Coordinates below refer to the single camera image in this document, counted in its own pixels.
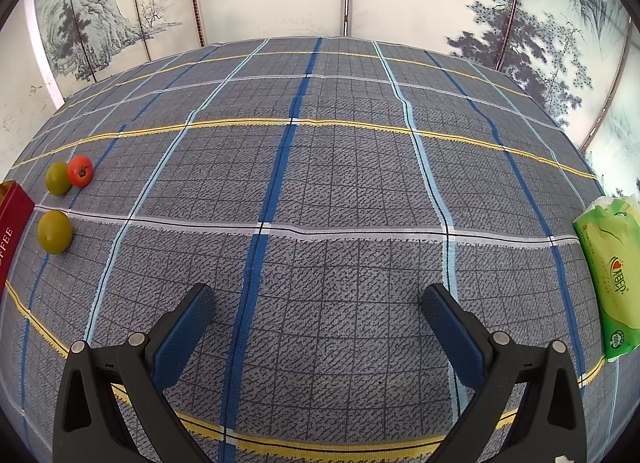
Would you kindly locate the red box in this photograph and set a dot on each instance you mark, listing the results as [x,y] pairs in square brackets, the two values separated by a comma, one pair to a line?
[12,228]

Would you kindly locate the large green citrus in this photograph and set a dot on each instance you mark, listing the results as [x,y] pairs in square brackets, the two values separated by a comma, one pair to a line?
[54,233]

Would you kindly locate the red tomato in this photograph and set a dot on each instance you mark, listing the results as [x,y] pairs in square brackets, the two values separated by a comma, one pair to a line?
[80,170]

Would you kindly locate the plaid grey blue cloth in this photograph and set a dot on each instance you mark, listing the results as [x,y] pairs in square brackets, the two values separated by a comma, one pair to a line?
[325,183]

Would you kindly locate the small green citrus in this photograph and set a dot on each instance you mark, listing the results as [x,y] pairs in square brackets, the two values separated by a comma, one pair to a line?
[57,178]

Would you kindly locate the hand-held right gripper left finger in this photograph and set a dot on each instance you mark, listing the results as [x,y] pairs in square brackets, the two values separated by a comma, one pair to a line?
[187,328]

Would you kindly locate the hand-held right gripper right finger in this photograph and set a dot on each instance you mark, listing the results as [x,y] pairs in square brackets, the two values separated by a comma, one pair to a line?
[452,328]

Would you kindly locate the green tissue pack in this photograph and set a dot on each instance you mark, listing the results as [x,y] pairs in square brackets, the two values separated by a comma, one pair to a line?
[610,283]

